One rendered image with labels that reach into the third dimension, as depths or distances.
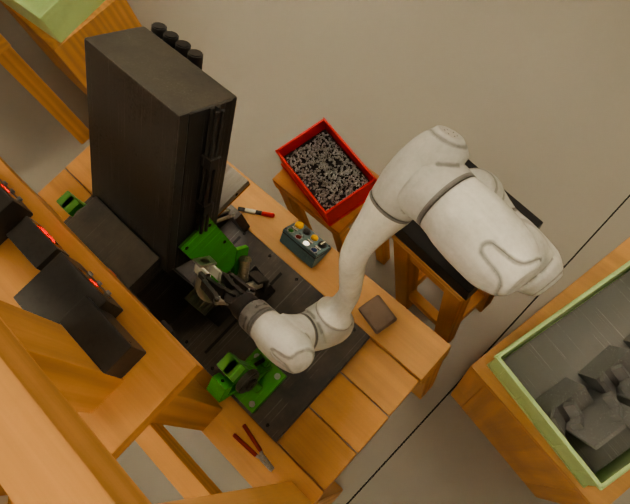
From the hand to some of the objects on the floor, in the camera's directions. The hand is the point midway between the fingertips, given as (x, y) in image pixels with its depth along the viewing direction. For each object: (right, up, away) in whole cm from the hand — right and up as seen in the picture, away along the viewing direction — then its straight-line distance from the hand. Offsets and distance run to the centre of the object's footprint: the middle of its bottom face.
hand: (207, 271), depth 154 cm
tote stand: (+132, -56, +87) cm, 168 cm away
